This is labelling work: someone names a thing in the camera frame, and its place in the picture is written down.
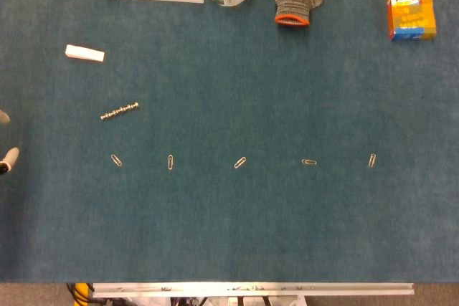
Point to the teal felt table mat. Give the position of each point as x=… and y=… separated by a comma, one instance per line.
x=229, y=213

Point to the white wedge block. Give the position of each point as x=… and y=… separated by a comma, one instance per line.
x=84, y=53

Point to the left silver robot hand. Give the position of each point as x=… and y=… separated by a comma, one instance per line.
x=10, y=157

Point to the orange and blue carton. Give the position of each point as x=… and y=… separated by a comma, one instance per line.
x=410, y=5

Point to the aluminium rail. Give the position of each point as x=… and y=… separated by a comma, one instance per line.
x=251, y=289

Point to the paper clip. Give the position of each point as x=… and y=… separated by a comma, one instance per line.
x=240, y=162
x=309, y=162
x=116, y=160
x=372, y=160
x=170, y=162

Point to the yellow bracket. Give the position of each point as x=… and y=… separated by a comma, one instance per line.
x=81, y=290

